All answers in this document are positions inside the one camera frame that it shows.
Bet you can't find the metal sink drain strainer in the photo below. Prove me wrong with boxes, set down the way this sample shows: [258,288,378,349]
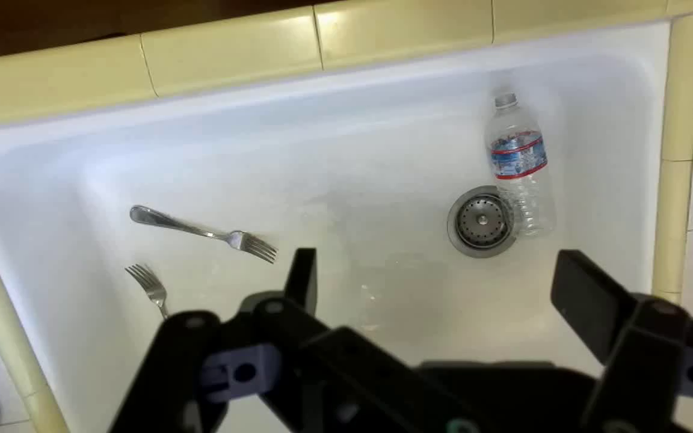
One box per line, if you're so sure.
[445,184,516,260]

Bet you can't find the long silver fork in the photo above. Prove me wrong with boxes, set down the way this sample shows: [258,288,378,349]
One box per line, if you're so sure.
[127,202,279,265]

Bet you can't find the white porcelain sink basin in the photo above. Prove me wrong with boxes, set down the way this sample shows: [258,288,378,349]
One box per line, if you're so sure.
[0,19,673,433]

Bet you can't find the short silver fork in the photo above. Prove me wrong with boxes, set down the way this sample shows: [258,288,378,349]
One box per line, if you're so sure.
[122,262,173,317]

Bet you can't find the clear plastic water bottle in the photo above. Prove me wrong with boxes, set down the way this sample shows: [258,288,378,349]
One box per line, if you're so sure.
[483,84,558,241]

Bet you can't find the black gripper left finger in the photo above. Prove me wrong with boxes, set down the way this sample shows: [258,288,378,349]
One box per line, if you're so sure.
[107,246,475,433]

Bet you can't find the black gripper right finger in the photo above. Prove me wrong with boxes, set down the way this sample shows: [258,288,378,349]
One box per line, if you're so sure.
[549,247,693,433]

